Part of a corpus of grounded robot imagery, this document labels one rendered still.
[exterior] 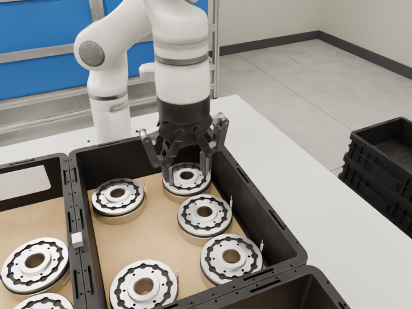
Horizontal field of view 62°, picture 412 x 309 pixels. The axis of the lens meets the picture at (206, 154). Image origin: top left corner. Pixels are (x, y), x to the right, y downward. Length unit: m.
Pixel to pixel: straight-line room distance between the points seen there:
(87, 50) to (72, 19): 1.59
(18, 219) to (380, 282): 0.74
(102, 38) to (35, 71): 1.71
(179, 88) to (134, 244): 0.32
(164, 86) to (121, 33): 0.31
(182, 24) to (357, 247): 0.64
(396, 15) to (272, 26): 1.20
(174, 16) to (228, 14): 3.31
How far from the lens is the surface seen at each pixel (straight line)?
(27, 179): 0.75
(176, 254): 0.63
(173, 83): 0.44
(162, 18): 0.42
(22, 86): 2.48
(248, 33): 3.92
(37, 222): 0.75
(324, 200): 0.95
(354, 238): 0.88
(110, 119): 0.85
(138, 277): 0.56
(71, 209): 0.60
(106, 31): 0.75
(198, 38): 0.43
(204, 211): 0.66
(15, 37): 2.38
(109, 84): 0.83
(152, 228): 0.67
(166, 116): 0.47
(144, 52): 2.51
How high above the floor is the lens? 1.33
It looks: 37 degrees down
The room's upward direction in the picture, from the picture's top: straight up
